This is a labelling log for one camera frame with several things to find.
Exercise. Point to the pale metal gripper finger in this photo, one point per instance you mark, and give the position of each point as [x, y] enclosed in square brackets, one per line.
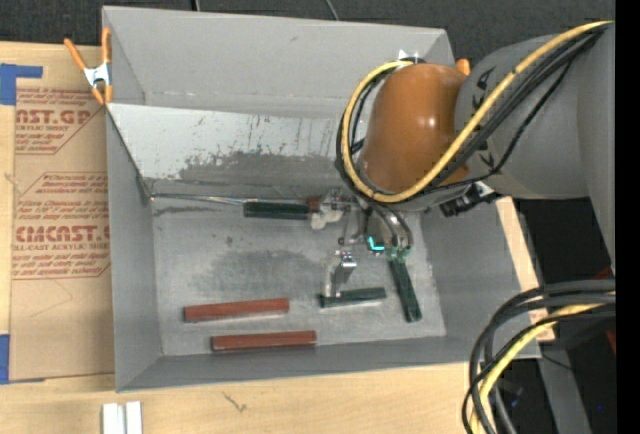
[346, 261]
[334, 203]

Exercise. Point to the dark green flat block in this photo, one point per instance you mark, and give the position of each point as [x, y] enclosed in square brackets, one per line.
[275, 211]
[362, 296]
[407, 292]

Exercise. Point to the grey metal bin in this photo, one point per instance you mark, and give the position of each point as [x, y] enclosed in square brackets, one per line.
[240, 262]

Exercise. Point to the red-brown flat block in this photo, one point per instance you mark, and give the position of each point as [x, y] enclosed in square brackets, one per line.
[262, 341]
[235, 310]

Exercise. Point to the brown cardboard board red print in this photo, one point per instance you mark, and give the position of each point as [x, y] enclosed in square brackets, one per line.
[60, 302]

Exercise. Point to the black cylinder on white bracket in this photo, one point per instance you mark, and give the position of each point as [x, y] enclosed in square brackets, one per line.
[457, 206]

